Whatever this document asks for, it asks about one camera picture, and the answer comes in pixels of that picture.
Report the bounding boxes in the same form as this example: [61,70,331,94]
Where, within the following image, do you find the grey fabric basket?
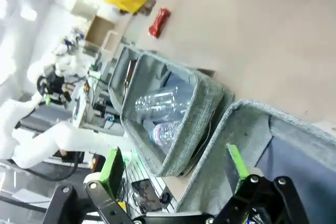
[175,99,336,224]
[108,46,144,120]
[120,51,236,178]

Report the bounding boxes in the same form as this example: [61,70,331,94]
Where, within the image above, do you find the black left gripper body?
[36,71,72,105]

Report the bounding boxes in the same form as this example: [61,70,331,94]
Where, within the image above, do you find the red snack packet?
[148,7,172,39]

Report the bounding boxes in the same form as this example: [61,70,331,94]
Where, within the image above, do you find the clear unlabelled plastic bottle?
[134,84,193,120]

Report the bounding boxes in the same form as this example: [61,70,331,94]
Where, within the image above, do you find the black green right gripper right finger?
[214,143,311,224]

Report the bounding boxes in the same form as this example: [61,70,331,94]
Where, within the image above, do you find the dark flat phone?
[130,178,163,214]

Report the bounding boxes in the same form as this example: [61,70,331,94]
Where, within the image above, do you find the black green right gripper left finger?
[45,146,133,224]

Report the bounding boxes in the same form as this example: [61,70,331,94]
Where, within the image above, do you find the black cable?
[14,152,86,182]

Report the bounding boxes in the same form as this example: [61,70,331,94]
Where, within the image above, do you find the open wooden box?
[85,15,121,52]

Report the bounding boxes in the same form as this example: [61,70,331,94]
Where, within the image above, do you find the labelled plastic bottle blue cap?
[149,120,182,147]

